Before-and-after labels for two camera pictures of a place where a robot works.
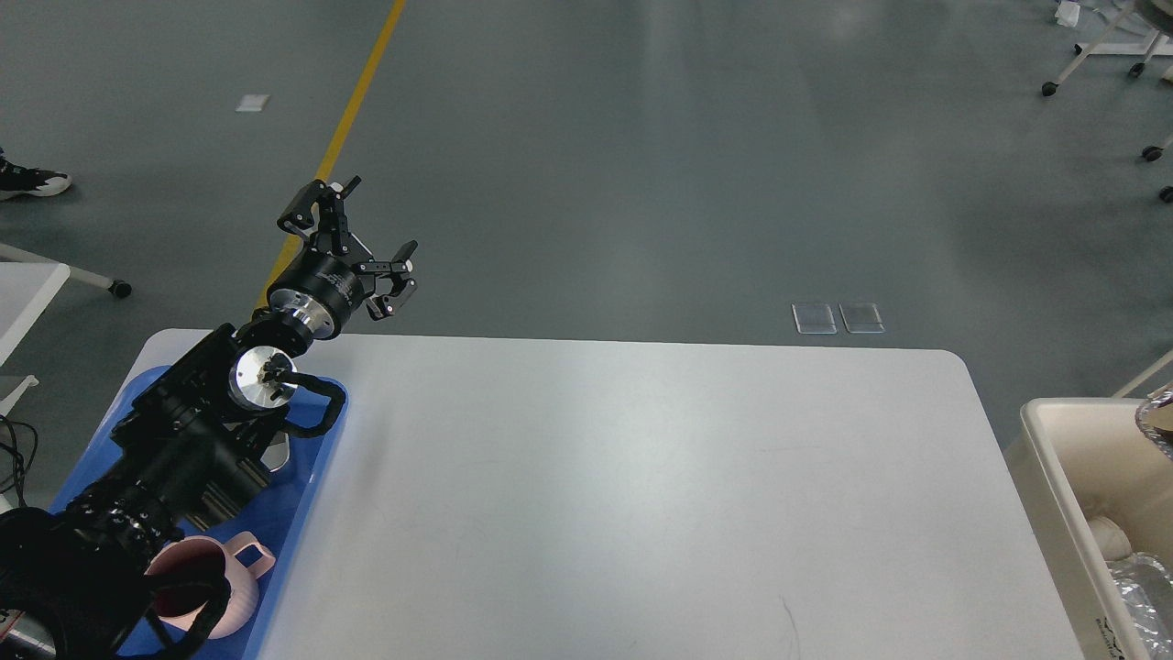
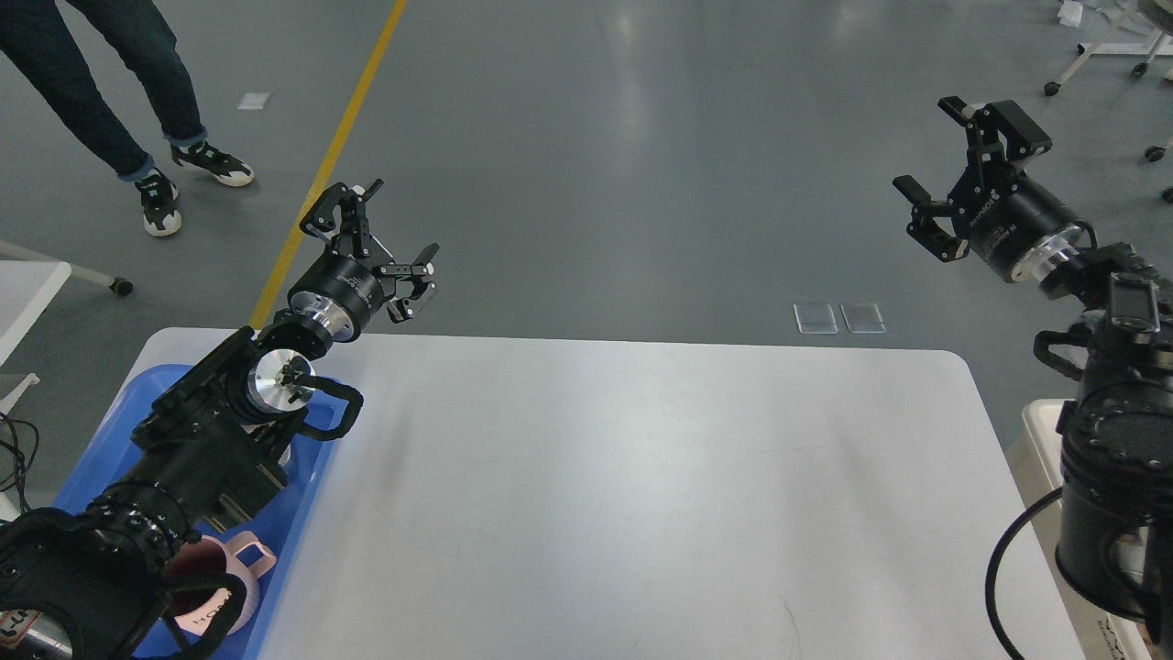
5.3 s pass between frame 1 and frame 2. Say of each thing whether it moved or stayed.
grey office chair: stayed
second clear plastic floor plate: stayed
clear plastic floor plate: stayed
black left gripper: moved
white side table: stayed
